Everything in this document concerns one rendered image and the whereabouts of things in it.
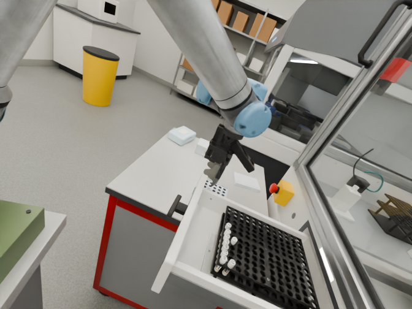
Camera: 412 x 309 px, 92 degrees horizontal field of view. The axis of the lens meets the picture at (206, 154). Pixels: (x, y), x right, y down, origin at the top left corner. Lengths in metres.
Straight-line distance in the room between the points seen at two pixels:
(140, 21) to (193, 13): 5.12
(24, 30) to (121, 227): 0.62
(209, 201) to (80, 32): 3.47
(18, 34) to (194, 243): 0.51
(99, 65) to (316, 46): 2.37
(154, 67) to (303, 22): 4.35
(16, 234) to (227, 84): 0.48
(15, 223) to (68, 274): 0.89
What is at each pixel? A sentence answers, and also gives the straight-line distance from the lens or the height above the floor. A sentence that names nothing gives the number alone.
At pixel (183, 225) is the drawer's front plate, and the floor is 0.93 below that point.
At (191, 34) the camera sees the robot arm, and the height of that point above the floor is 1.25.
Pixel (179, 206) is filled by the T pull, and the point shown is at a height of 0.91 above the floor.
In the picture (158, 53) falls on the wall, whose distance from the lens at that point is 5.18.
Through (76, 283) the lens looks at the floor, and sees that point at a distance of 1.39.
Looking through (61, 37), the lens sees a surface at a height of 0.48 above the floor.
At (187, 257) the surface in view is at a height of 0.84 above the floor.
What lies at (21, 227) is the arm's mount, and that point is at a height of 0.83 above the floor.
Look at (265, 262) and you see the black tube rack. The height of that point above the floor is 0.90.
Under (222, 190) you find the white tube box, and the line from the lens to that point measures 0.79.
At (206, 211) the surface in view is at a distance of 0.62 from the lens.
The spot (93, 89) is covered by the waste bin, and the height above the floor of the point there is 0.22.
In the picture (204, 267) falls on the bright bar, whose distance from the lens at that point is 0.50.
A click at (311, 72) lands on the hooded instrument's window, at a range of 1.21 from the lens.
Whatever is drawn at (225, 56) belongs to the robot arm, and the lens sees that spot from 0.35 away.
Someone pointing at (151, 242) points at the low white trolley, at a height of 0.58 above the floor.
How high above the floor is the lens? 1.25
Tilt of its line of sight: 28 degrees down
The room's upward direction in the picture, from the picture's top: 24 degrees clockwise
